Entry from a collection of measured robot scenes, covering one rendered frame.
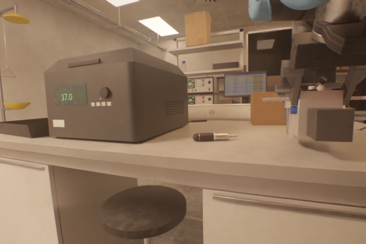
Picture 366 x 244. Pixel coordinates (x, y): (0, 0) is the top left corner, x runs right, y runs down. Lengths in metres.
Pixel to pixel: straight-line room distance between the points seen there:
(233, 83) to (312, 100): 2.03
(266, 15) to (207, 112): 0.85
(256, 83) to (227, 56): 2.88
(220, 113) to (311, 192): 0.85
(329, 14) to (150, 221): 0.71
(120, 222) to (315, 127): 0.64
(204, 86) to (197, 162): 2.06
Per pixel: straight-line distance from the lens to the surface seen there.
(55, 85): 0.82
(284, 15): 0.52
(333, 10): 0.38
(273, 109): 1.00
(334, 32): 0.36
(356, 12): 0.39
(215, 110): 1.24
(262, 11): 0.49
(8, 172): 1.12
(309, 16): 0.54
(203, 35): 2.77
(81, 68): 0.72
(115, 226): 0.76
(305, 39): 0.42
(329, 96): 0.50
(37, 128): 0.94
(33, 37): 4.03
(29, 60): 3.90
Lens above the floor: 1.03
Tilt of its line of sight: 6 degrees down
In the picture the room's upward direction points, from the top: 2 degrees counter-clockwise
